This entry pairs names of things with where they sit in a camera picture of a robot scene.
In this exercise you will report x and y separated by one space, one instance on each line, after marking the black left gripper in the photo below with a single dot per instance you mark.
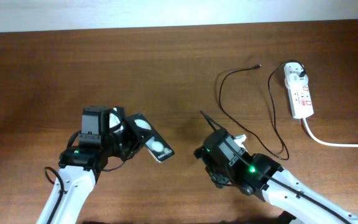
135 144

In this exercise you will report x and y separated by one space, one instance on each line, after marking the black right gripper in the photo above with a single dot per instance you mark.
201 152

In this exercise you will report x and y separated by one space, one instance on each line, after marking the black smartphone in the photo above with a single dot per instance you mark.
145 135

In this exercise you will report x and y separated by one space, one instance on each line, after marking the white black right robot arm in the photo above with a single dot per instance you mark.
263 177

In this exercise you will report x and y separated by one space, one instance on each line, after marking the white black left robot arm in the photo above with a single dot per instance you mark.
103 134

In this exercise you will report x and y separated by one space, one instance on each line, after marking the white charger adapter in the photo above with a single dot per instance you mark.
295 80

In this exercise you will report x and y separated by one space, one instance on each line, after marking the white power strip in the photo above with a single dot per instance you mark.
300 98

